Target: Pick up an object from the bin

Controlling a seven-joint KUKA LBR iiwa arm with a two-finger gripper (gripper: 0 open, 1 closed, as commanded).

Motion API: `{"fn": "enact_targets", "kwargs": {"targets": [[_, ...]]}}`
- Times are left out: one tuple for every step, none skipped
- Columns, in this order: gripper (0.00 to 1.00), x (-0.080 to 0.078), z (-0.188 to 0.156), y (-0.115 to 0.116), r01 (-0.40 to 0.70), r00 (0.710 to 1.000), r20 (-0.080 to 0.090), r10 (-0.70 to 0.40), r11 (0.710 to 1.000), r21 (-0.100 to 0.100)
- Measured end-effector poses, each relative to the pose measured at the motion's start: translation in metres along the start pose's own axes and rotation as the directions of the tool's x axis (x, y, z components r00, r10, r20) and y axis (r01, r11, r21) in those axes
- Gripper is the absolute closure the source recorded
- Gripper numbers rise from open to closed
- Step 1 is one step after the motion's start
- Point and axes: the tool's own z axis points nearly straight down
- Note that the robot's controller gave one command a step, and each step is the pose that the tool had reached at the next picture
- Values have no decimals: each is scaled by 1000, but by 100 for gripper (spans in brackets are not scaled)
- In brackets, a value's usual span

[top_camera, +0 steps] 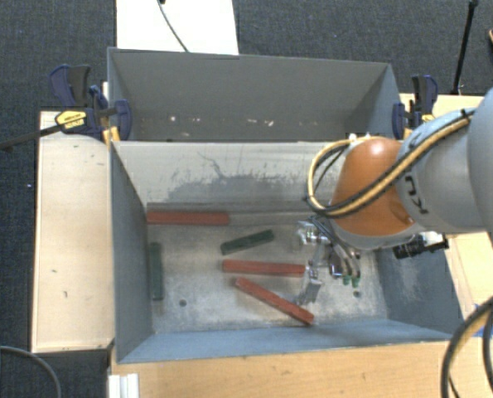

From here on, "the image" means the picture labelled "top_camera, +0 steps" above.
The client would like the pale wood flat board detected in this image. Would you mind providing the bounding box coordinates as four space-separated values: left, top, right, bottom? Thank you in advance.
30 109 115 354

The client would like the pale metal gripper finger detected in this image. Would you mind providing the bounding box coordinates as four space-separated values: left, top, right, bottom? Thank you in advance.
297 264 316 306
309 266 326 306

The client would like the grey metal bin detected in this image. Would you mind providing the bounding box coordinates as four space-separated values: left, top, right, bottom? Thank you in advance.
106 46 465 365

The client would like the dark green flat block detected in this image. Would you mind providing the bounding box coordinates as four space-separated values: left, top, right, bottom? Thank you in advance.
148 241 166 302
220 229 276 256

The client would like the black cylinder on white bracket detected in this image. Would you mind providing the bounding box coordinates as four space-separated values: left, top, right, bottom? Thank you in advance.
392 231 451 260

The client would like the red-brown flat block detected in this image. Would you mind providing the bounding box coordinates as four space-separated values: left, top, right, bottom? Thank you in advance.
221 259 307 279
146 210 231 226
233 276 316 328

